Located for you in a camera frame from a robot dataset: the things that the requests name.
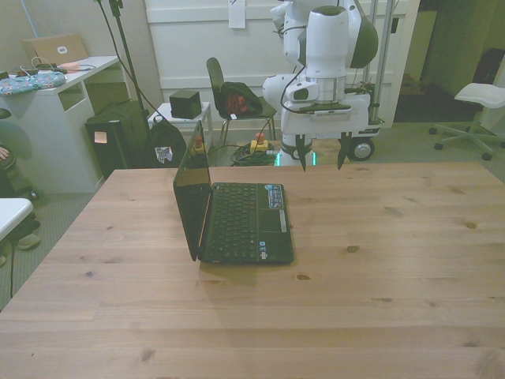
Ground black office chair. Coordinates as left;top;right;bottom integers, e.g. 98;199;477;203
472;47;505;86

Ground black laptop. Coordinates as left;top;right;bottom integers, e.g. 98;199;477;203
172;119;295;266

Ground white table edge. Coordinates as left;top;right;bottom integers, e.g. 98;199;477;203
0;197;35;242

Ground white desk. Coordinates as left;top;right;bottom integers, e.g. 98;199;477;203
0;54;132;195

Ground black computer case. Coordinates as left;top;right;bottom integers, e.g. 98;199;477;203
84;108;150;179

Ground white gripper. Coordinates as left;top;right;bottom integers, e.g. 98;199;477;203
281;93;374;173

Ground black cube box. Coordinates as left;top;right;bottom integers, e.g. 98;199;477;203
169;89;203;120

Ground small white side table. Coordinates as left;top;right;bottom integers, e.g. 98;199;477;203
147;101;215;148

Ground white paper sheet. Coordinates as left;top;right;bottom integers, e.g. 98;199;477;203
228;0;246;29

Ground white office chair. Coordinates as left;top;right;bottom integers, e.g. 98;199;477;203
428;81;505;161

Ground black backpack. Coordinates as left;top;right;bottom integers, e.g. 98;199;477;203
148;114;187;169

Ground cardboard box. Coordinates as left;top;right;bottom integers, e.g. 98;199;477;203
21;32;88;67

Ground metal pole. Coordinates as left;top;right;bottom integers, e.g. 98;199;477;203
375;0;396;124

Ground patterned blue cushion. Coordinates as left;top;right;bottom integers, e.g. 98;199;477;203
0;73;66;96

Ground dark clothes with red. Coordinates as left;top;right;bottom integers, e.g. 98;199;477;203
219;81;264;118

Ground coiled dark cables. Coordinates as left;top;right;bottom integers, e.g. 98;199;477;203
230;142;278;167

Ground white robot cart with wheel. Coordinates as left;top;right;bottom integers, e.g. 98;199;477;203
348;118;384;163

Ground black camera stand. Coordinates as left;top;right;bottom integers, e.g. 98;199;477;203
92;0;155;169

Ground flat grey wrist camera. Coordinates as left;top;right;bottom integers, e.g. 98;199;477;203
296;103;353;118

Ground seated person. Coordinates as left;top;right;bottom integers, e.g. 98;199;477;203
0;108;42;268

